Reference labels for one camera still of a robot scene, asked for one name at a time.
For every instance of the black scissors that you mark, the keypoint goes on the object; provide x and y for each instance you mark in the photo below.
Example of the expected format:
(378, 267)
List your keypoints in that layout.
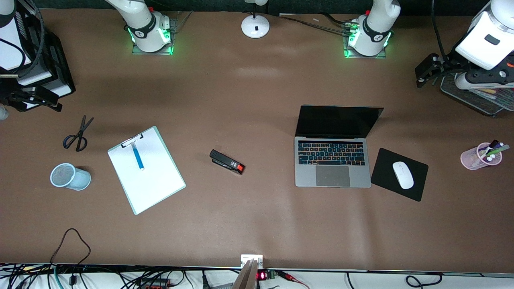
(81, 130)

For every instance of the black capped marker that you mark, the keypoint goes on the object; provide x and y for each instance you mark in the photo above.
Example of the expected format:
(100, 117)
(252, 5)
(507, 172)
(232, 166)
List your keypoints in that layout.
(492, 143)

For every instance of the black stacked document tray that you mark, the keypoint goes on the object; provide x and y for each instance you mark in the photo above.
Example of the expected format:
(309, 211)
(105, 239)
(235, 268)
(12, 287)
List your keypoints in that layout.
(60, 68)

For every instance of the black stapler red tip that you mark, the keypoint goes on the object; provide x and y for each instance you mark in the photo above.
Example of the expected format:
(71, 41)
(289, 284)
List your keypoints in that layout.
(225, 160)

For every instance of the pink mesh pen cup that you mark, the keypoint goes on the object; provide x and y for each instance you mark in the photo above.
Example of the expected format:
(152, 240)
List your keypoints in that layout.
(470, 158)

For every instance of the clear arm base plate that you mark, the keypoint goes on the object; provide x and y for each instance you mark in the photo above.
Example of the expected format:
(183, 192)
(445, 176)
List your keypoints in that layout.
(170, 28)
(349, 54)

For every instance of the purple marker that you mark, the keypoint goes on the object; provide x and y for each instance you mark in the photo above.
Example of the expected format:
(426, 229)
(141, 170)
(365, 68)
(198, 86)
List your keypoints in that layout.
(498, 144)

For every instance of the white paper stack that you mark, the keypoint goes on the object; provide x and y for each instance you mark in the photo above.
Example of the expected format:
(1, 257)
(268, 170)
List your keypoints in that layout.
(10, 50)

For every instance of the black mouse pad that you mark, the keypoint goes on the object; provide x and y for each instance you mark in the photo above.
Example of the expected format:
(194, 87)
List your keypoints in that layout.
(383, 172)

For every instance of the silver laptop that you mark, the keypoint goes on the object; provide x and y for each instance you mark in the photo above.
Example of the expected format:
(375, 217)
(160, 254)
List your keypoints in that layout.
(332, 176)

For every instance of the green marker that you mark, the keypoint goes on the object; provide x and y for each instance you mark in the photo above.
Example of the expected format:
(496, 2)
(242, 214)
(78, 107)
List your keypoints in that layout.
(500, 150)

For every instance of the aluminium camera mount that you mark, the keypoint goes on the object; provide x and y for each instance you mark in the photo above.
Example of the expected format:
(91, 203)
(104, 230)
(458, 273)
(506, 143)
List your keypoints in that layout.
(247, 277)

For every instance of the light blue mesh cup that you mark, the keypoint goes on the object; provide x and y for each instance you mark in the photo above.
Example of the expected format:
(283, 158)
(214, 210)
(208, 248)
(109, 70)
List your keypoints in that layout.
(78, 180)

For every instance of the blue marker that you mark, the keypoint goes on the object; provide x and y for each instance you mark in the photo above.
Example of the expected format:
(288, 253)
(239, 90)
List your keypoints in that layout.
(137, 157)

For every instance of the light green clipboard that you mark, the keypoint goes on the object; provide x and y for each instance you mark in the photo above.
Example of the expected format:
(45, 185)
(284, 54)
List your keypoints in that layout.
(138, 210)

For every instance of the white lamp base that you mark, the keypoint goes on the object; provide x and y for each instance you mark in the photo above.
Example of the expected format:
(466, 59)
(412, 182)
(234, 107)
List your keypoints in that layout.
(255, 27)

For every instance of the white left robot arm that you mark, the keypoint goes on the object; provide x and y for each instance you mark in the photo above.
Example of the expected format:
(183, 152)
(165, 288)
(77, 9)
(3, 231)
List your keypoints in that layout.
(375, 28)

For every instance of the red display circuit board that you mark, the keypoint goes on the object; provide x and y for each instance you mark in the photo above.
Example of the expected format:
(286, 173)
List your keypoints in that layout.
(263, 275)

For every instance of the white computer mouse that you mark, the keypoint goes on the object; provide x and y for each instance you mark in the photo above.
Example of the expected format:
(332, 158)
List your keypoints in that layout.
(402, 175)

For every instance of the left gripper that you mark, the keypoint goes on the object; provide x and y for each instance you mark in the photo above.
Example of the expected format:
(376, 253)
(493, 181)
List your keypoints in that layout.
(444, 65)

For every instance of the grey mesh desk tray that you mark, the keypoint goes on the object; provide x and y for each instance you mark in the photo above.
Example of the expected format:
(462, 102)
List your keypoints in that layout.
(466, 98)

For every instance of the white paper sheet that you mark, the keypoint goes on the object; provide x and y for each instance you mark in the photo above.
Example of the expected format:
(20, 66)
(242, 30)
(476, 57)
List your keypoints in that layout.
(156, 180)

